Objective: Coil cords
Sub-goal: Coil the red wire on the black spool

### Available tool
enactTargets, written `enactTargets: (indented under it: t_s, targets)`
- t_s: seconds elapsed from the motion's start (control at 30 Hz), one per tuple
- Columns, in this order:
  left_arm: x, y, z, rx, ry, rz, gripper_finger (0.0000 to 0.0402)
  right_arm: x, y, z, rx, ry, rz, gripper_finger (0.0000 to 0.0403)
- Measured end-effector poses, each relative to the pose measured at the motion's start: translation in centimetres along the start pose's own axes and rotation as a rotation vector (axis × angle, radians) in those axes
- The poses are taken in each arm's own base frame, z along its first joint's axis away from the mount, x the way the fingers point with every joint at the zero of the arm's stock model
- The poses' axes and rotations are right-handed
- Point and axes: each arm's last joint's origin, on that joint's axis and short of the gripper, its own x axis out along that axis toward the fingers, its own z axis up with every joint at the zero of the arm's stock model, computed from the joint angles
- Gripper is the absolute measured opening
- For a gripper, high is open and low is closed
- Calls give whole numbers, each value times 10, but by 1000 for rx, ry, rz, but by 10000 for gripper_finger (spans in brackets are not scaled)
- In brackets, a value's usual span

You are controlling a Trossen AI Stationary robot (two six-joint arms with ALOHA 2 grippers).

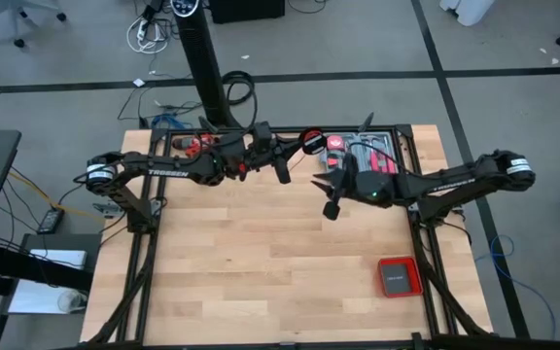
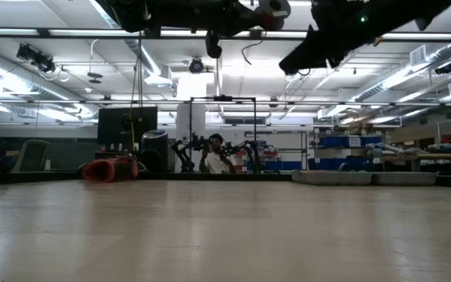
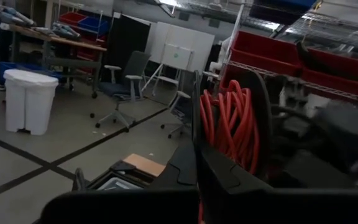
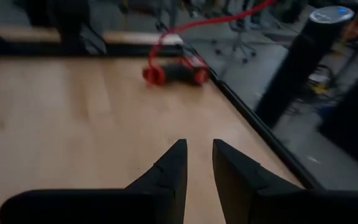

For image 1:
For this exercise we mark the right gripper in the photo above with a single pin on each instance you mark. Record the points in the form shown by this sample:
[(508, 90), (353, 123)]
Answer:
[(344, 184)]

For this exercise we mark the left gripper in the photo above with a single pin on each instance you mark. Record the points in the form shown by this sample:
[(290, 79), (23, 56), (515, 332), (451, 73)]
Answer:
[(263, 146)]

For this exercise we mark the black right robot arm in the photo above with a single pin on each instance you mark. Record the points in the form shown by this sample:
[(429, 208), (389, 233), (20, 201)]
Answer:
[(455, 182)]

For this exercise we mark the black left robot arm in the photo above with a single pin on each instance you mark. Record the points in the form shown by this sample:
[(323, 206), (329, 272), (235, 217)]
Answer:
[(163, 171)]

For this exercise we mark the red tape measure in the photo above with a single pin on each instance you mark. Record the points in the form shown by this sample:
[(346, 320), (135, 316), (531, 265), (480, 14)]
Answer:
[(335, 142)]

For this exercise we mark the red tape tag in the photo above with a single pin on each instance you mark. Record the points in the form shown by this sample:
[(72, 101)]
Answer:
[(242, 170)]

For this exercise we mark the grey tool kit case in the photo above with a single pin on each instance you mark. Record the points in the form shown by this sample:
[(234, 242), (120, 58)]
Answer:
[(372, 141)]

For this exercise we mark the red plastic tray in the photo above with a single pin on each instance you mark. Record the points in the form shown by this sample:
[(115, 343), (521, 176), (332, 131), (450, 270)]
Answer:
[(381, 277)]

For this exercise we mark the grey flat box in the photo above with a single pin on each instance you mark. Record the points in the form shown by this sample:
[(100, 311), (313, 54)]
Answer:
[(399, 278)]

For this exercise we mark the black tower fan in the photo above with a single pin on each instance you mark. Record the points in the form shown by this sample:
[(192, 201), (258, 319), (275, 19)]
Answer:
[(202, 58)]

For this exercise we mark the black cabinet box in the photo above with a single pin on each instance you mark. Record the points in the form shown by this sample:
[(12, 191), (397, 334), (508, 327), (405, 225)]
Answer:
[(246, 10)]

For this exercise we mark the small white tag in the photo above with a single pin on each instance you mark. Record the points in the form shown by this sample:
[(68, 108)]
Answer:
[(138, 82)]

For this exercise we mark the white waste bin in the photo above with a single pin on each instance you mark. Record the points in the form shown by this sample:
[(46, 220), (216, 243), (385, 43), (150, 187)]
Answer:
[(469, 10)]

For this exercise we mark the black side table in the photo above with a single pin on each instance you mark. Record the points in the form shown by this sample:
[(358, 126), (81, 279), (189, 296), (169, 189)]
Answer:
[(61, 240)]

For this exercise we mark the black power adapter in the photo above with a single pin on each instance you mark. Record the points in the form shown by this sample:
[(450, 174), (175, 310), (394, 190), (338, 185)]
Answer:
[(50, 221)]

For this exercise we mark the white paper sheet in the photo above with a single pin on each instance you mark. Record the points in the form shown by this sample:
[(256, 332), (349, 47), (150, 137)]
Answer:
[(59, 258)]

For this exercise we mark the clear plastic cup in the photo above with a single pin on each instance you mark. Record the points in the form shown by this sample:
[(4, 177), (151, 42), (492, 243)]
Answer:
[(71, 301)]

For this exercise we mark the white office chair base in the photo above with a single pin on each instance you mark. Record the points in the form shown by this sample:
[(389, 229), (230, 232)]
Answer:
[(15, 10)]

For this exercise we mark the black metal table frame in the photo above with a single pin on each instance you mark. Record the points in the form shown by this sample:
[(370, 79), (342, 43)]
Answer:
[(309, 129)]

